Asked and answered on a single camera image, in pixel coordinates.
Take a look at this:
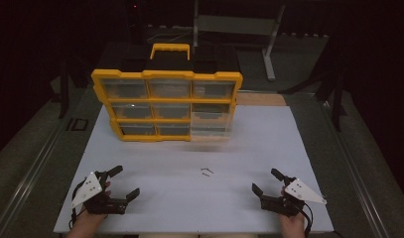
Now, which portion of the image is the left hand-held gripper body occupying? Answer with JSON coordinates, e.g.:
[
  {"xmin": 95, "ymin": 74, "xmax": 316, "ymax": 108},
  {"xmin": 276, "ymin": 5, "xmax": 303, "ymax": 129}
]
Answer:
[{"xmin": 70, "ymin": 171, "xmax": 129, "ymax": 216}]

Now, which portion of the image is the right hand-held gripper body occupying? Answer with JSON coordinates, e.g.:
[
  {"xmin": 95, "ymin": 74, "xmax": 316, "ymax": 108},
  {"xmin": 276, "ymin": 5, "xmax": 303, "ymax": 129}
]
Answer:
[{"xmin": 259, "ymin": 178, "xmax": 328, "ymax": 218}]

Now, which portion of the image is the clear plastic drawer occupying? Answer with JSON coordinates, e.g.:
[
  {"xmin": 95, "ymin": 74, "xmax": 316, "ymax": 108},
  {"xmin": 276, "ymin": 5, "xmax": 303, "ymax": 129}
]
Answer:
[{"xmin": 189, "ymin": 111, "xmax": 233, "ymax": 143}]

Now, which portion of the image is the yellow drawer organizer cabinet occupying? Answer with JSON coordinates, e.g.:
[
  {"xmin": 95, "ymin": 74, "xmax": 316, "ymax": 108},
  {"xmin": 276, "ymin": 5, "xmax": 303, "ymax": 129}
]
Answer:
[{"xmin": 90, "ymin": 42, "xmax": 244, "ymax": 143}]

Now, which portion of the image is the person's left hand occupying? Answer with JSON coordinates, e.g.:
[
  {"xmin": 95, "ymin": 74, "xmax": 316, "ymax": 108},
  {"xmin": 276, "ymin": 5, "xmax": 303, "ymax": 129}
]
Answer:
[{"xmin": 73, "ymin": 188, "xmax": 112, "ymax": 230}]

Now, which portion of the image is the wooden board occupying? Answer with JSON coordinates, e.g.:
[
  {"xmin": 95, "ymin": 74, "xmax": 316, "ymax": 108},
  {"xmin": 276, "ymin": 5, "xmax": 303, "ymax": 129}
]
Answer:
[{"xmin": 237, "ymin": 92, "xmax": 287, "ymax": 107}]

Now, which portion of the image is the black tripod stand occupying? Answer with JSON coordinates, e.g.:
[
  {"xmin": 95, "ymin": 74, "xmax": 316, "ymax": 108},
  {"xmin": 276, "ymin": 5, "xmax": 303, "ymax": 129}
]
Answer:
[{"xmin": 278, "ymin": 33, "xmax": 347, "ymax": 133}]

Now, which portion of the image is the grey metal stand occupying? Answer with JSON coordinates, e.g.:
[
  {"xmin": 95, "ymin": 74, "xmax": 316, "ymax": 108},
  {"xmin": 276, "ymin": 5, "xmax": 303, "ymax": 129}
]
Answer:
[{"xmin": 192, "ymin": 0, "xmax": 287, "ymax": 82}]

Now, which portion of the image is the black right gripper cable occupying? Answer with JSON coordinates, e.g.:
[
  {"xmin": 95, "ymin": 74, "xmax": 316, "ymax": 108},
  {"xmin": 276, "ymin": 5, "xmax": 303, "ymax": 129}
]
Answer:
[{"xmin": 301, "ymin": 201, "xmax": 316, "ymax": 238}]

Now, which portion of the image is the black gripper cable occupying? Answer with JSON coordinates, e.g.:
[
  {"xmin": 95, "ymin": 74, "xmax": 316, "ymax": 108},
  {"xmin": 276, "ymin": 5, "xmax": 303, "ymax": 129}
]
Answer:
[
  {"xmin": 68, "ymin": 179, "xmax": 88, "ymax": 231},
  {"xmin": 301, "ymin": 201, "xmax": 316, "ymax": 238}
]

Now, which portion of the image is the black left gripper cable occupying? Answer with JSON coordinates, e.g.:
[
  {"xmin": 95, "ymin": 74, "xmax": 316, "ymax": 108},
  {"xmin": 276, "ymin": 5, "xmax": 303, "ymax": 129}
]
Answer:
[{"xmin": 68, "ymin": 179, "xmax": 88, "ymax": 231}]

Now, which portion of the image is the aluminium rail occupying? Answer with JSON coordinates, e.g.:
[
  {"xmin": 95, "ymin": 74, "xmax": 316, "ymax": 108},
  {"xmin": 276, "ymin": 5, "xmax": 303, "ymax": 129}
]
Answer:
[
  {"xmin": 322, "ymin": 98, "xmax": 391, "ymax": 238},
  {"xmin": 0, "ymin": 108, "xmax": 78, "ymax": 238}
]

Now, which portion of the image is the black post stand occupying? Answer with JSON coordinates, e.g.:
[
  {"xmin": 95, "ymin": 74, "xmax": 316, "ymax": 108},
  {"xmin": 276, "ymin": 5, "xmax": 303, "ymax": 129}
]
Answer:
[{"xmin": 50, "ymin": 56, "xmax": 73, "ymax": 120}]

